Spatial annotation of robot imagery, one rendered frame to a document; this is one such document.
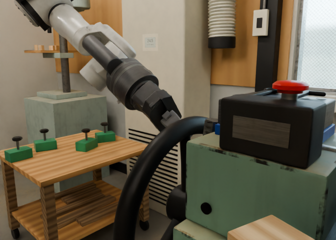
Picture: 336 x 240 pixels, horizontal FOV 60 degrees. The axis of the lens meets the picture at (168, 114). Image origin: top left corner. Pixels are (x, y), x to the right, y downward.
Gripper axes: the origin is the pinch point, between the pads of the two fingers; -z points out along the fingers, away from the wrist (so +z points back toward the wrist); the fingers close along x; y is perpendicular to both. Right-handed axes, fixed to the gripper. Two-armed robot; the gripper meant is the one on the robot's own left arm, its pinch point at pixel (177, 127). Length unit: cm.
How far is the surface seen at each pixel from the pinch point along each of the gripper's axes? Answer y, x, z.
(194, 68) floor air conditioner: 43, -93, 63
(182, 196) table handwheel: -7.8, 4.4, -11.0
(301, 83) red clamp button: 6.8, 25.9, -16.9
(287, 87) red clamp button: 5.8, 26.1, -16.4
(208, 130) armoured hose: 0.2, 17.5, -11.1
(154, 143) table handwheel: -5.3, 14.4, -6.0
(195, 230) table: -8.5, 17.3, -17.8
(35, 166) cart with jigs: -52, -66, 66
